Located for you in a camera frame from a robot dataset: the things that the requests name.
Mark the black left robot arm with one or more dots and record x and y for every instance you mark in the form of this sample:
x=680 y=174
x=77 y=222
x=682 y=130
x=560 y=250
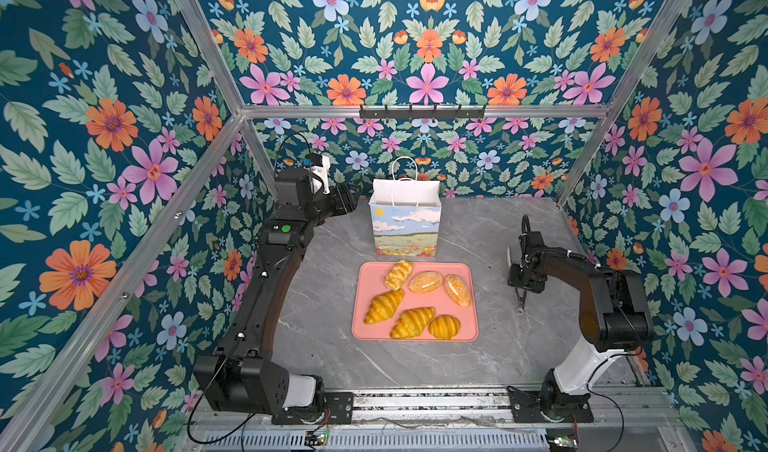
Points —
x=240 y=374

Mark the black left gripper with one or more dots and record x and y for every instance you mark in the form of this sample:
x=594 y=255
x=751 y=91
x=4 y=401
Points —
x=342 y=198

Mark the small croissant top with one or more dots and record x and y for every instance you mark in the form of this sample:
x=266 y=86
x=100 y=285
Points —
x=398 y=275

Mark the painted landscape paper bag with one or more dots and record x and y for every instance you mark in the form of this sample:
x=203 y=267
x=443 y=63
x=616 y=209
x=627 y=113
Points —
x=405 y=211

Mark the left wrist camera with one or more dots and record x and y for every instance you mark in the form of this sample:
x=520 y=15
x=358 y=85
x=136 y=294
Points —
x=319 y=168

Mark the oval seeded bread roll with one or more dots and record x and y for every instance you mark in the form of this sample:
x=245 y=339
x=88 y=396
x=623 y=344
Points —
x=425 y=282

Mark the croissant left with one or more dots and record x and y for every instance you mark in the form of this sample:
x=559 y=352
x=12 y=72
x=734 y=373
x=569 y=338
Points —
x=383 y=306

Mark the round striped bun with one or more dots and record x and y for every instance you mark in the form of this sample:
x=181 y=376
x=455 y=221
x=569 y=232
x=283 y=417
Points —
x=444 y=327

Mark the black hook rail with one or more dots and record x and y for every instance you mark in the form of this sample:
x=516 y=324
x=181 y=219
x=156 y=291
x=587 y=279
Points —
x=410 y=112

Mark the croissant centre bottom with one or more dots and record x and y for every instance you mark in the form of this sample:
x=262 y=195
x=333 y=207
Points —
x=412 y=322

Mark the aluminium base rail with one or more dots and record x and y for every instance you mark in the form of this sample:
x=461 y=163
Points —
x=485 y=418

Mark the pink rectangular tray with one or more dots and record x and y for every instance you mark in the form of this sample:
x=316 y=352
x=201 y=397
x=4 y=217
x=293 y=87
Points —
x=371 y=283

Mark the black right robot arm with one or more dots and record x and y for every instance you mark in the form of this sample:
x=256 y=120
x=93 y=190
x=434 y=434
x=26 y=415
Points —
x=613 y=316

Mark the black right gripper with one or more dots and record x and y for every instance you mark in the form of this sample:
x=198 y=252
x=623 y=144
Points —
x=513 y=278

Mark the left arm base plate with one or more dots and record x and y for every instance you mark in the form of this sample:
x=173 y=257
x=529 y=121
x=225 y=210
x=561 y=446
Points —
x=334 y=408

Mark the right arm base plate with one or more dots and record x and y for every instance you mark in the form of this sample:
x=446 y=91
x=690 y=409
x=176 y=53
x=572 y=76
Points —
x=549 y=404

